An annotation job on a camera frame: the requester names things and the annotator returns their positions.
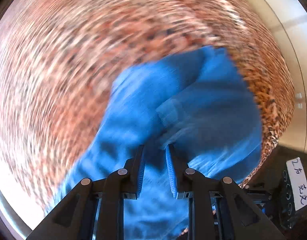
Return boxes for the blue denim jeans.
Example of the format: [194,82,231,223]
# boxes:
[54,46,262,239]

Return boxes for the leopard print bedspread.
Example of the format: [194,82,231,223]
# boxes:
[0,0,294,210]

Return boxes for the wooden wardrobe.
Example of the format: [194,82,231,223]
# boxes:
[230,0,307,153]

